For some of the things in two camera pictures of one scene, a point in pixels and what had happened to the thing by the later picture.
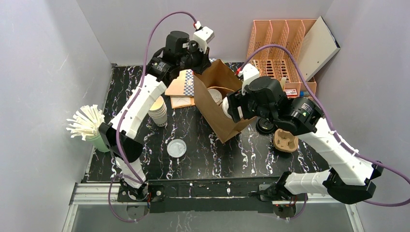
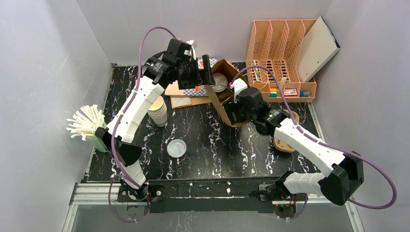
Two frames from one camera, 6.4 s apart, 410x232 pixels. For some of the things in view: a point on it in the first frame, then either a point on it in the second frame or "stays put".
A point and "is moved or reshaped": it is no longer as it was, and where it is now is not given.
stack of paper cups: (158, 112) stays put
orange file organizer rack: (278, 63) stays put
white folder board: (318, 47) stays put
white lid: (216, 95) → (221, 82)
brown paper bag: (215, 75) is moved or reshaped
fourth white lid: (176, 148) stays put
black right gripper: (237, 107) → (233, 113)
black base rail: (205, 196) stays put
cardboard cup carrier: (285, 141) stays put
